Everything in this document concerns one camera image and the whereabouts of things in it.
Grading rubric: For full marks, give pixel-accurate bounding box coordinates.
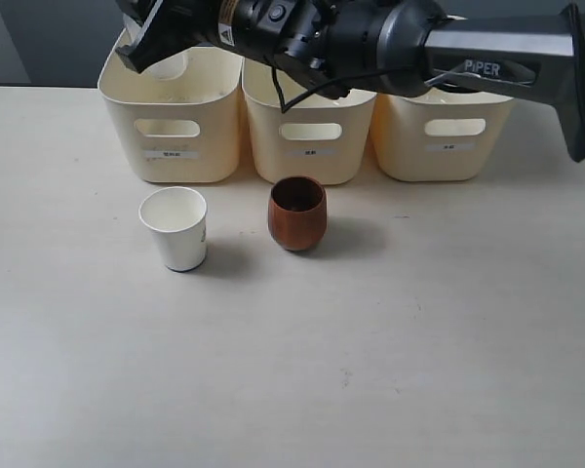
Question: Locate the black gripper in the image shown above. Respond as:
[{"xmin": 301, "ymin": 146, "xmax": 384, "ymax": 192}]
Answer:
[{"xmin": 116, "ymin": 0, "xmax": 254, "ymax": 73}]

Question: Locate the white paper cup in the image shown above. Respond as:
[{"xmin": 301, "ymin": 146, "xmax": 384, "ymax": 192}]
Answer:
[{"xmin": 138, "ymin": 186, "xmax": 208, "ymax": 272}]

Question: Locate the brown wooden cup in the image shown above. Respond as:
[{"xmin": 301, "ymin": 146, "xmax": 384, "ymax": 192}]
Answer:
[{"xmin": 267, "ymin": 175, "xmax": 328, "ymax": 253}]

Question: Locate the clear bottle white cap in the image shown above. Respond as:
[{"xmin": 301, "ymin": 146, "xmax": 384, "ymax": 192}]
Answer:
[{"xmin": 146, "ymin": 53, "xmax": 187, "ymax": 81}]

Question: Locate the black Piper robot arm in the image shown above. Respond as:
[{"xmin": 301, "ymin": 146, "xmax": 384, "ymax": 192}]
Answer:
[{"xmin": 117, "ymin": 0, "xmax": 585, "ymax": 162}]

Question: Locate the cream left plastic bin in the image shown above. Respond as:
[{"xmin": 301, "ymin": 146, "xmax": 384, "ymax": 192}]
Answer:
[{"xmin": 97, "ymin": 47, "xmax": 244, "ymax": 183}]

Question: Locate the cream plastic bin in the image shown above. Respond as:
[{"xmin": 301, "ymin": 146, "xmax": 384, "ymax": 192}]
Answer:
[
  {"xmin": 97, "ymin": 47, "xmax": 244, "ymax": 183},
  {"xmin": 370, "ymin": 89, "xmax": 514, "ymax": 182},
  {"xmin": 242, "ymin": 59, "xmax": 376, "ymax": 185}
]

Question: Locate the cream middle plastic bin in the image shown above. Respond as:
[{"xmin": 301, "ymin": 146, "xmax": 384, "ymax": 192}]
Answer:
[{"xmin": 242, "ymin": 59, "xmax": 376, "ymax": 185}]

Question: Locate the cream right plastic bin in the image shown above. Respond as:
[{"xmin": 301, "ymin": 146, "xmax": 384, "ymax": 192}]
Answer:
[{"xmin": 370, "ymin": 89, "xmax": 514, "ymax": 182}]

